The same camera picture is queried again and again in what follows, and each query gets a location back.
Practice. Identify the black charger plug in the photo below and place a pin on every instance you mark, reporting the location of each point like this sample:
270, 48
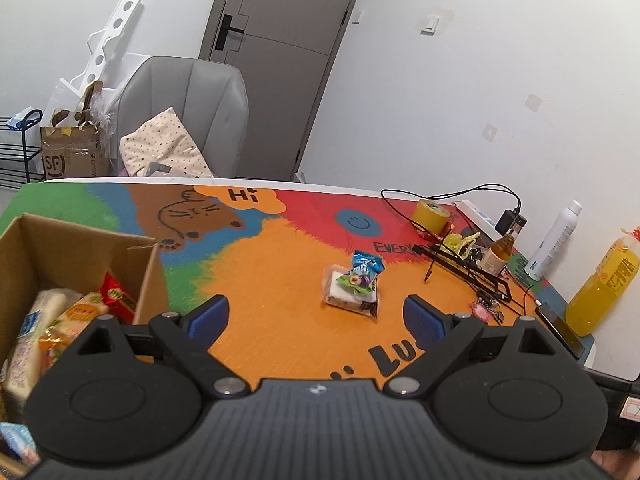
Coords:
506, 221

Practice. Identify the brown cardboard box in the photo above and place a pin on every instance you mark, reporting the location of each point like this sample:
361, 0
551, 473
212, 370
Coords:
75, 250

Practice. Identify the white board with round holes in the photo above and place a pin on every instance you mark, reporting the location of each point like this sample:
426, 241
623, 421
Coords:
112, 30

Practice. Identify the orange cracker packet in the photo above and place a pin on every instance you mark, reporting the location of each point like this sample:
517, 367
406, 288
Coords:
80, 312

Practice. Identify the black phone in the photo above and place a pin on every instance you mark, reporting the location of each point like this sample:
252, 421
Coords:
560, 330

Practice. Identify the grey door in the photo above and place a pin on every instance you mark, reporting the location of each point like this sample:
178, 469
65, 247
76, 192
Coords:
280, 85

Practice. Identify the cream polka-dot cushion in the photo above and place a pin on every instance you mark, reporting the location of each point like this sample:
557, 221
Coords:
160, 145

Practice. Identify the person's right hand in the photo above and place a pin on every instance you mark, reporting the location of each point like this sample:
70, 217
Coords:
617, 466

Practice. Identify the colourful printed table mat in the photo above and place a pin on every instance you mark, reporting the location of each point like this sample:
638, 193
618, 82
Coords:
280, 270

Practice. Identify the yellow tape roll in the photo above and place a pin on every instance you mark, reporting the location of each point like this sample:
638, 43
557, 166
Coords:
427, 217

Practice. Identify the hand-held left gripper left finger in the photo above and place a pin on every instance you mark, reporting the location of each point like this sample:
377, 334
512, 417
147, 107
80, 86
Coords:
207, 317

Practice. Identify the clear adhesive wall hook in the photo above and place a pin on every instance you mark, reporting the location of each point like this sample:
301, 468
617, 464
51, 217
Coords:
490, 132
533, 103

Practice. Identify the orange juice bottle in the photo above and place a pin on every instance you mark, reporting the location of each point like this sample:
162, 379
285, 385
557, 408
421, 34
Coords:
605, 285

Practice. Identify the black metal shelf rack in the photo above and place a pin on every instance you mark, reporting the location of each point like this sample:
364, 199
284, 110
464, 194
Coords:
25, 155

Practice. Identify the brown printed shipping box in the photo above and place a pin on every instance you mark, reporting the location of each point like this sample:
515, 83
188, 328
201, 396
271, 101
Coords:
70, 157

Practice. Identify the bunch of keys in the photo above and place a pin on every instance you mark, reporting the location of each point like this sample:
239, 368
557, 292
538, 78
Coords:
482, 310

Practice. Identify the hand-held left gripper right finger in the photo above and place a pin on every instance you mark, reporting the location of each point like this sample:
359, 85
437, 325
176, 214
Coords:
422, 320

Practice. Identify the white light switch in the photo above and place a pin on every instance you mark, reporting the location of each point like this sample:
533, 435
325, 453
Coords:
429, 25

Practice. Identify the long white bread packet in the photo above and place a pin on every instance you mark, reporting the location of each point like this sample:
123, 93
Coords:
30, 340

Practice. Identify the white power strip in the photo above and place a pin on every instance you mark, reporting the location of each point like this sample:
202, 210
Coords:
475, 212

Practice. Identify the red snack packet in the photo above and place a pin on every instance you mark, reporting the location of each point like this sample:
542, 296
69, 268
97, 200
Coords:
117, 295

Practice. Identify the green purple candy packet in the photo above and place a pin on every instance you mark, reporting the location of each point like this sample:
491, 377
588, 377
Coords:
356, 281

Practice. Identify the amber glass bottle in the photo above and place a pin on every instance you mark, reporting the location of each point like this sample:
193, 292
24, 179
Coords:
497, 255

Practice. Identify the grey padded chair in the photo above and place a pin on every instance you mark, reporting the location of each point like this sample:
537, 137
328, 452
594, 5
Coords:
210, 100

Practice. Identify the light blue packet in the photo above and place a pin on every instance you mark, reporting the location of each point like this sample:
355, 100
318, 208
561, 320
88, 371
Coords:
17, 440

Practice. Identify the yellow plastic clip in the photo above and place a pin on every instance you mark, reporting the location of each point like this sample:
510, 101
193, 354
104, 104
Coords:
457, 242

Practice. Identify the white spray bottle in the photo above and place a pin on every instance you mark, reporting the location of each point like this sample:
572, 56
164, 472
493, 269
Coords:
552, 242

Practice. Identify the clear dark sandwich packet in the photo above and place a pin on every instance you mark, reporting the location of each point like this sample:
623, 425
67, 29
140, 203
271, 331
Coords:
350, 302

